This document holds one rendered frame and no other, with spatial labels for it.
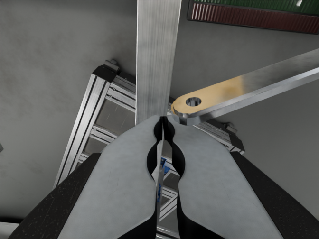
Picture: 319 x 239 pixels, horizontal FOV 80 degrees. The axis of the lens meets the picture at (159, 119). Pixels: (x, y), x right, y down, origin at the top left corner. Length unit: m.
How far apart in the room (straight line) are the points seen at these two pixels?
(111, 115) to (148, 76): 0.85
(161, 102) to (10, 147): 1.82
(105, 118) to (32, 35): 0.56
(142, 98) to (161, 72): 0.03
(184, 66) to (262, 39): 0.38
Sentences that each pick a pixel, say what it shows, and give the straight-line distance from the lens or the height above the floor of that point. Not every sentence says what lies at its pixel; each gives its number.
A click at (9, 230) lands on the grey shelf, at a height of 0.13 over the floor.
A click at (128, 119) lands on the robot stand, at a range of 0.99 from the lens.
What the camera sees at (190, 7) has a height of 0.70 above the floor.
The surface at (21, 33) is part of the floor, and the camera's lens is 1.29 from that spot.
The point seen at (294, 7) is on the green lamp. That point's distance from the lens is 0.31.
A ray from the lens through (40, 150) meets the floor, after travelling 1.79.
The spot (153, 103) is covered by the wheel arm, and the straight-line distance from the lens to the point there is 0.17.
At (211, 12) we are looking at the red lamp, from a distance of 0.28.
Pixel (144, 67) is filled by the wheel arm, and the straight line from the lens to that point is 0.16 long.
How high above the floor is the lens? 0.98
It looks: 54 degrees down
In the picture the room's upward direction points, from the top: 170 degrees counter-clockwise
